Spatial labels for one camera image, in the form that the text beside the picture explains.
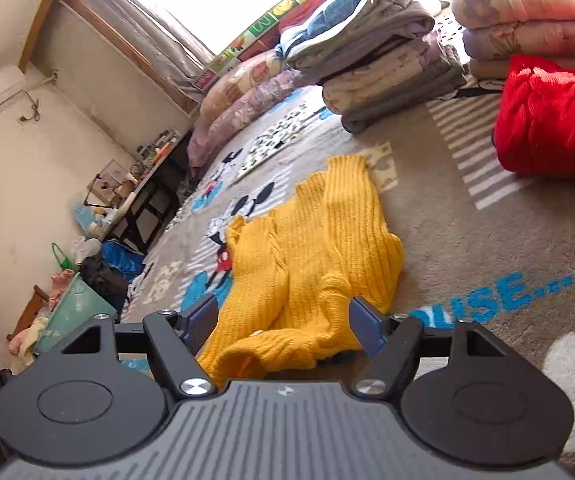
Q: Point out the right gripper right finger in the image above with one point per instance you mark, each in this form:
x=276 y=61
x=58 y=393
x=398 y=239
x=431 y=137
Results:
x=392 y=343

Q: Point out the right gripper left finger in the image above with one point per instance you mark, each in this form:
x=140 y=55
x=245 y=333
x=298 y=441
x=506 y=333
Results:
x=175 y=338

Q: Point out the yellow knit sweater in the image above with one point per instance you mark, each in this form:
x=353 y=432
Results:
x=295 y=271

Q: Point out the pink pastel folded clothes stack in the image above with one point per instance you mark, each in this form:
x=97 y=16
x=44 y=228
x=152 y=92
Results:
x=522 y=20

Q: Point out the blue plastic bag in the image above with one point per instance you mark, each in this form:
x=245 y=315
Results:
x=122 y=259

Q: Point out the green plastic basin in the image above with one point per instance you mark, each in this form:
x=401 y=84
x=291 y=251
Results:
x=78 y=303

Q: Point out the black side desk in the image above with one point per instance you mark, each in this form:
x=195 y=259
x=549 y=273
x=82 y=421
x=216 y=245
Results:
x=156 y=200

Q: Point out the Mickey Mouse bed blanket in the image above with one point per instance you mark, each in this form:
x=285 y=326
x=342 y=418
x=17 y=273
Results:
x=480 y=242

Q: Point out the purple floral long pillow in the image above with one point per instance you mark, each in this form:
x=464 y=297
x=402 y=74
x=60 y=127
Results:
x=210 y=136

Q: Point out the cream floral folded garment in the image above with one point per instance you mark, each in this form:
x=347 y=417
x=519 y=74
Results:
x=348 y=91

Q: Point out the floral beige pillow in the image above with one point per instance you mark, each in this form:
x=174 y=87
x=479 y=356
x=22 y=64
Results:
x=234 y=84

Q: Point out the dark grey folded garment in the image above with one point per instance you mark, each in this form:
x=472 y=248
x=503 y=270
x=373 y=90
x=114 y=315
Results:
x=357 y=121

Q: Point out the red knit sweater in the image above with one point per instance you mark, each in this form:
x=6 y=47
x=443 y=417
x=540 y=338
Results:
x=534 y=133

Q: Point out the alphabet foam mat headboard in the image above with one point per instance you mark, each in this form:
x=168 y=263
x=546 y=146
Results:
x=258 y=37

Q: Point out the grey window curtain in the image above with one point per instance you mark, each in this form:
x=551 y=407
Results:
x=175 y=53

